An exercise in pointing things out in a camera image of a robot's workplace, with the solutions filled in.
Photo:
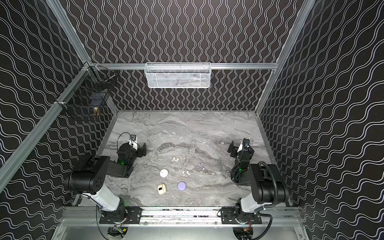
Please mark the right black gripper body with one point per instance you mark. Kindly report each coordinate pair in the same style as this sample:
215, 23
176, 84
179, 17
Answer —
237, 149

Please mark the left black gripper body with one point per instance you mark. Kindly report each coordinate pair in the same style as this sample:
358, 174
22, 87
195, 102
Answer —
139, 148

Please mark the white round charging case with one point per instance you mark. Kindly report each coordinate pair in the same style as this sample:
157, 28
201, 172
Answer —
164, 173

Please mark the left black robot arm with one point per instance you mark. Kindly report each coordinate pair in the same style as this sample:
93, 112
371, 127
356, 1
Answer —
88, 178

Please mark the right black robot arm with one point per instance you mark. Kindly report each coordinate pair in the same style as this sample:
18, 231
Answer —
267, 186

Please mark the beige charging case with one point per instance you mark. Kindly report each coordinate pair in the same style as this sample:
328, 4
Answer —
162, 189

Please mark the purple round charging case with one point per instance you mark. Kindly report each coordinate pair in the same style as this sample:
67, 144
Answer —
181, 186

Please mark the purple earbud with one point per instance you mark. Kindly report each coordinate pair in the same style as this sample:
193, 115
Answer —
201, 166

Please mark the small brass object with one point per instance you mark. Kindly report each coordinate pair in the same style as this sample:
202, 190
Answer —
96, 112

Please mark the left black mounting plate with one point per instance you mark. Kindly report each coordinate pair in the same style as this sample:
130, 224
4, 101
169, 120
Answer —
131, 215

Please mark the black mounting plate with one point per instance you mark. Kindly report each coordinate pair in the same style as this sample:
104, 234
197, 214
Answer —
240, 216
131, 215

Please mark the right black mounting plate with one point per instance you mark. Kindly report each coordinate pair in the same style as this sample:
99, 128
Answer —
240, 216

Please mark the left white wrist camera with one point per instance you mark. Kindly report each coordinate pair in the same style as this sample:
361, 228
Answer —
133, 142

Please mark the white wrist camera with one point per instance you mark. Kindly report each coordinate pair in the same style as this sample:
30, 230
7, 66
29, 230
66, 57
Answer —
133, 142
244, 146

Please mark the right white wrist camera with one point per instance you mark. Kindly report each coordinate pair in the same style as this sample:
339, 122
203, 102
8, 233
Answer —
244, 146

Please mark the black wire basket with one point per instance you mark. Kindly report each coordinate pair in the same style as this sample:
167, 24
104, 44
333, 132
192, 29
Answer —
92, 91

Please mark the white wire mesh basket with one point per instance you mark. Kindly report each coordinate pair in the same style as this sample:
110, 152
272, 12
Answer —
178, 75

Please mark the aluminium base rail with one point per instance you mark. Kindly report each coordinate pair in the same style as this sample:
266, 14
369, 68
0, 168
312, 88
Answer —
181, 217

